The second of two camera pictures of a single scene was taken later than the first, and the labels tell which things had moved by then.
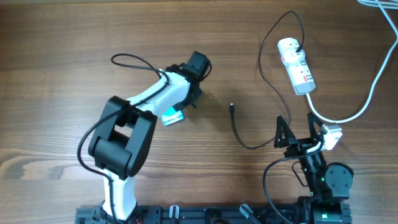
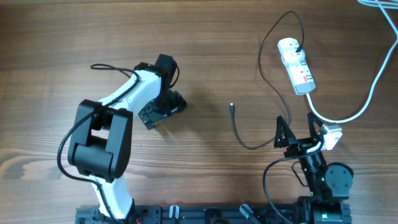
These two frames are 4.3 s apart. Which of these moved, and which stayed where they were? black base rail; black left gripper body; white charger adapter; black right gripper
Moved: black left gripper body
Stayed: white charger adapter; black base rail; black right gripper
